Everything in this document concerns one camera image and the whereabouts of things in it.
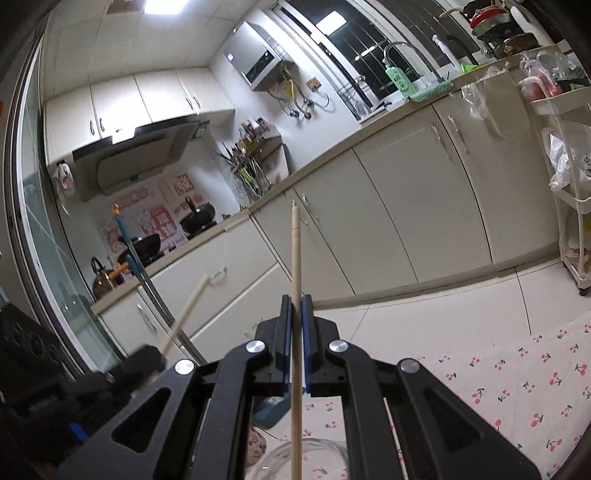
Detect water heater hoses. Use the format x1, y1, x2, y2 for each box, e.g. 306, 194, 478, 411
268, 69, 331, 121

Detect clear glass jar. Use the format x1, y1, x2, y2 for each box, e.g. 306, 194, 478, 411
253, 436, 352, 480

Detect black patterned box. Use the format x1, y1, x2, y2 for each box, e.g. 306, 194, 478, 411
0, 307, 65, 370

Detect blue dustpan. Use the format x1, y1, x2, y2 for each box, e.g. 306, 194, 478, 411
255, 397, 291, 426

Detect white jug appliance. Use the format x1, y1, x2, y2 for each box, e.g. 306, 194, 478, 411
508, 0, 541, 35

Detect range hood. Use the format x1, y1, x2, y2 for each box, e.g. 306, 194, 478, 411
71, 120, 211, 201

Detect green dishcloth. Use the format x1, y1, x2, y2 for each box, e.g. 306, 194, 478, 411
409, 80, 455, 102

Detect dark metal kettle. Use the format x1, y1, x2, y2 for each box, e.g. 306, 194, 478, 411
91, 256, 125, 298

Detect black wok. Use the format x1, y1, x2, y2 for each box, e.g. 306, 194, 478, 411
117, 233, 162, 266

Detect black cooking pot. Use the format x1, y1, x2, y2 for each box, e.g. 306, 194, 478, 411
180, 196, 218, 234

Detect white plastic bag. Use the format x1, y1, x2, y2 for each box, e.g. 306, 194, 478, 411
540, 127, 591, 192

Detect cherry print tablecloth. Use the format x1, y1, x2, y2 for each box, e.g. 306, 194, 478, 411
249, 318, 591, 480

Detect red pot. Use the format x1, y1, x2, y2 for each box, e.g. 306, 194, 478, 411
468, 0, 511, 28

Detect clear plastic packaging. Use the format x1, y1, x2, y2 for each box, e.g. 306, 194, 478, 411
521, 48, 585, 88

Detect black frying pan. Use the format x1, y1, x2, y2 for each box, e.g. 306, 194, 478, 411
480, 32, 541, 58

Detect white rolling cart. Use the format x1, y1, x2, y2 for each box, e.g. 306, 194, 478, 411
529, 85, 591, 296

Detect white wall cabinets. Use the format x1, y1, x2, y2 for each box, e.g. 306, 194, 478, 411
44, 68, 236, 167

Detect hanging white pink cloth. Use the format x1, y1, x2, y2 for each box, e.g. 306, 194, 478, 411
55, 161, 77, 197

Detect green dish soap bottle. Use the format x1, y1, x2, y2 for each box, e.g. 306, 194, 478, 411
390, 65, 411, 99

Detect glass sliding door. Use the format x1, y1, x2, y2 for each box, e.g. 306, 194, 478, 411
0, 28, 116, 370

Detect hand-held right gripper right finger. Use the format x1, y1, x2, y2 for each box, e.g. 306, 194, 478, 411
300, 295, 542, 480

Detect cream base cabinets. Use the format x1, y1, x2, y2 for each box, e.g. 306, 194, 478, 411
92, 69, 561, 365

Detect white spray bottle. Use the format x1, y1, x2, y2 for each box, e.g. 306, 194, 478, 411
431, 34, 460, 77

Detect wall spice rack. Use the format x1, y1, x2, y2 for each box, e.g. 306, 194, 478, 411
217, 117, 291, 204

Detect barred kitchen window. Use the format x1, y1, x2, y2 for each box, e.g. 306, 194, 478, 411
277, 0, 462, 121

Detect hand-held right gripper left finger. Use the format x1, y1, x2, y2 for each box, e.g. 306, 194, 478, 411
54, 296, 293, 480

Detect silver water heater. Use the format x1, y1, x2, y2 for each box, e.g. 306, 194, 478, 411
224, 21, 296, 92

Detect pink wall stickers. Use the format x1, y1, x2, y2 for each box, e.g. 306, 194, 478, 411
97, 171, 195, 254

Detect clear hanging plastic bag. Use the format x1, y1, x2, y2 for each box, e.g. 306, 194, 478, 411
462, 65, 504, 121

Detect cutting board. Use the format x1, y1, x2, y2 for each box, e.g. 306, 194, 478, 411
263, 138, 293, 181

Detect ceiling light panel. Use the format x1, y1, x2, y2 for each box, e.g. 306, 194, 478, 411
143, 0, 185, 14

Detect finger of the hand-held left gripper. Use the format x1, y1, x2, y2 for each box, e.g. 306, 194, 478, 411
115, 344, 166, 394

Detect chrome sink faucet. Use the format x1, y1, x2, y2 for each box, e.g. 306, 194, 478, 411
383, 41, 439, 86

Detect red and white container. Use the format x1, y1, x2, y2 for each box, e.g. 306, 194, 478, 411
517, 76, 561, 100

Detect plain wooden chopstick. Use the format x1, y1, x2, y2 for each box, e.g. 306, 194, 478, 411
290, 205, 304, 480
159, 273, 211, 358

